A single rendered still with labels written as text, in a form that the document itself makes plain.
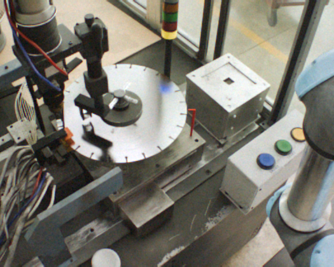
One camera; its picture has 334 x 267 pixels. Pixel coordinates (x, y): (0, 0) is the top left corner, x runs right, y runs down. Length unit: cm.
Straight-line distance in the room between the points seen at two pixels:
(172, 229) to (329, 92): 64
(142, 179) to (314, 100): 57
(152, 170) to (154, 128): 11
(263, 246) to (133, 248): 98
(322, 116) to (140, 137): 52
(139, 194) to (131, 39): 71
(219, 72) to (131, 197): 46
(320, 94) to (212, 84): 65
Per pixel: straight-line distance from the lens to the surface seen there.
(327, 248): 84
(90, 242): 103
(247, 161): 100
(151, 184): 102
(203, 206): 108
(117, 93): 97
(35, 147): 92
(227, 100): 111
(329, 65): 54
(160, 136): 95
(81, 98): 93
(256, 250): 188
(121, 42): 152
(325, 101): 53
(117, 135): 95
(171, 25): 115
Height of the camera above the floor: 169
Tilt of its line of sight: 51 degrees down
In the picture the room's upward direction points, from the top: 4 degrees clockwise
